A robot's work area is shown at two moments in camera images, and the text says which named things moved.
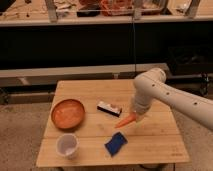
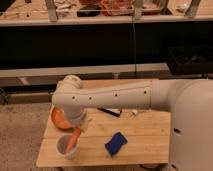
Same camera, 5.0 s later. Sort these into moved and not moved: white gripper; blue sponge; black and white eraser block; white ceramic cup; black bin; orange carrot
Moved: orange carrot; white gripper
Not moved: white ceramic cup; black bin; black and white eraser block; blue sponge
